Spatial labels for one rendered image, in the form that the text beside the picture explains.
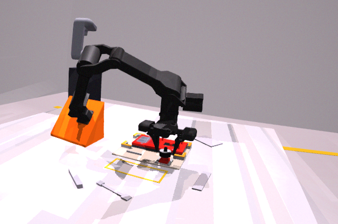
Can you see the white rectangular bar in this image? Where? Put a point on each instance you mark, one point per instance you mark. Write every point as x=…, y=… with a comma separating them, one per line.
x=75, y=178

